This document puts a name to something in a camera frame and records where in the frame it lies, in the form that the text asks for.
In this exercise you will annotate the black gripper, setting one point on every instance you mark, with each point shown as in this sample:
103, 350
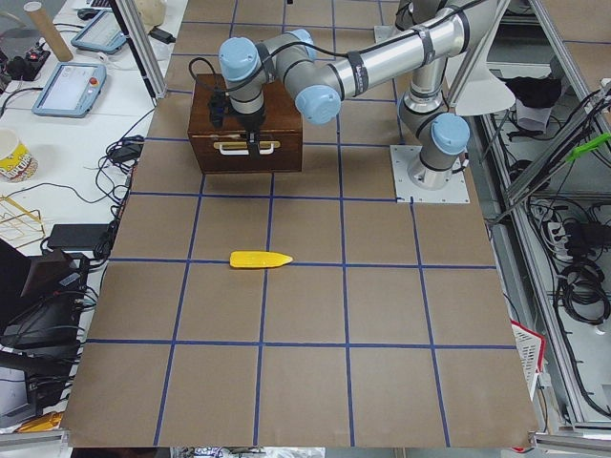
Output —
251, 121

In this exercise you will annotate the yellow plastic corn cob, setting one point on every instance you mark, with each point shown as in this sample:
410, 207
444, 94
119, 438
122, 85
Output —
255, 259

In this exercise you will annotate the wooden drawer with white handle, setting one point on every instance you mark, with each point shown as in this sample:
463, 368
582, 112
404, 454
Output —
219, 154

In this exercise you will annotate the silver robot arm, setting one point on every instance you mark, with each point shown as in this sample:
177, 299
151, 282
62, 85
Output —
440, 30

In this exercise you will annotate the dark wooden drawer cabinet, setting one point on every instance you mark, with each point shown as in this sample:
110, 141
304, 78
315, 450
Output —
281, 116

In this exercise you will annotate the far teach pendant tablet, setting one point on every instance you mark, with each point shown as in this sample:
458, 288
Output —
101, 34

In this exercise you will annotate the teach pendant tablet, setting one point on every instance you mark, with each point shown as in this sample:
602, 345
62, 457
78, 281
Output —
71, 91
101, 34

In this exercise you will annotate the near teach pendant tablet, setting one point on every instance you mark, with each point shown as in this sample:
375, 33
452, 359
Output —
71, 91

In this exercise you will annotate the black power adapter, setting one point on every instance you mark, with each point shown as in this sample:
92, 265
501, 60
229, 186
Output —
84, 236

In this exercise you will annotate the paper popcorn cup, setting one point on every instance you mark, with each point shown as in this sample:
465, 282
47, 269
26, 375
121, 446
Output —
17, 163

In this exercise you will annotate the cardboard tube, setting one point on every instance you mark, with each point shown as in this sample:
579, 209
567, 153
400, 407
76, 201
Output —
40, 18

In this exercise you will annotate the white perforated basket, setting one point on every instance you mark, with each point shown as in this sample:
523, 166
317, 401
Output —
531, 348

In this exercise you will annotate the green plastic clamp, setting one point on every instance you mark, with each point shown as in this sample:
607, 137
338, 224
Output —
588, 147

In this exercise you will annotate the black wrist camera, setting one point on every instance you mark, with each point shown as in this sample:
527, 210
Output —
217, 108

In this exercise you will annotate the aluminium frame post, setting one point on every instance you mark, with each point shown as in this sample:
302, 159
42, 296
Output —
129, 21

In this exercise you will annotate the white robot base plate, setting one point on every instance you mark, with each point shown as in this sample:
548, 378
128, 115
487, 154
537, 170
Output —
414, 183

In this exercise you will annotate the gold wire rack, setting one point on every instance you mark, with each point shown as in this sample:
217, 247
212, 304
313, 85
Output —
20, 227

